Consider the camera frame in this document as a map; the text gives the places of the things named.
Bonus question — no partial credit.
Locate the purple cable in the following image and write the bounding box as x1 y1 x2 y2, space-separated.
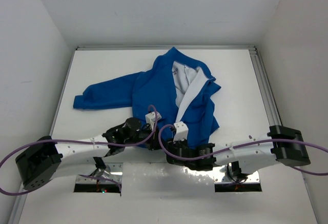
0 104 158 196
158 124 328 176

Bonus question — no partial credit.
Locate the blue zip jacket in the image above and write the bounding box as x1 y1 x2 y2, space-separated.
73 47 221 149

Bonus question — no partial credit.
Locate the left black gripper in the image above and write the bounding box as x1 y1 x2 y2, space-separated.
125 123 167 151

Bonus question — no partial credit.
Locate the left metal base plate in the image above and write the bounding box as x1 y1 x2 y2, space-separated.
91 163 122 183

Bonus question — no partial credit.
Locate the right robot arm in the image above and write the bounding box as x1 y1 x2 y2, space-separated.
163 125 311 177

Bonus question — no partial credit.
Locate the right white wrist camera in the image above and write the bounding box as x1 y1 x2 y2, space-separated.
173 121 189 141

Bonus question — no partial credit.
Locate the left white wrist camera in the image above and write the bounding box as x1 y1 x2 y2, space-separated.
145 111 162 128

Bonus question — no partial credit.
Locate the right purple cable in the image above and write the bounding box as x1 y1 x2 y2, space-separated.
158 124 328 176

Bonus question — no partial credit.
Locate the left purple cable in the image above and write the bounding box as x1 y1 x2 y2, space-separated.
0 104 158 196

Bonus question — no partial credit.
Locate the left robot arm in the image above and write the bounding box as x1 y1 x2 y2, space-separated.
15 117 160 191

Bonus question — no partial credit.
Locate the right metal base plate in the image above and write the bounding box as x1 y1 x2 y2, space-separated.
213 166 260 185

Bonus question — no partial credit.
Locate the metal base plate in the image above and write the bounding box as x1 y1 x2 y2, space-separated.
91 163 122 183
213 166 260 185

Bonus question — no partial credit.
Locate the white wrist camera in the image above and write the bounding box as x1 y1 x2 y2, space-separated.
145 111 162 128
173 121 189 141

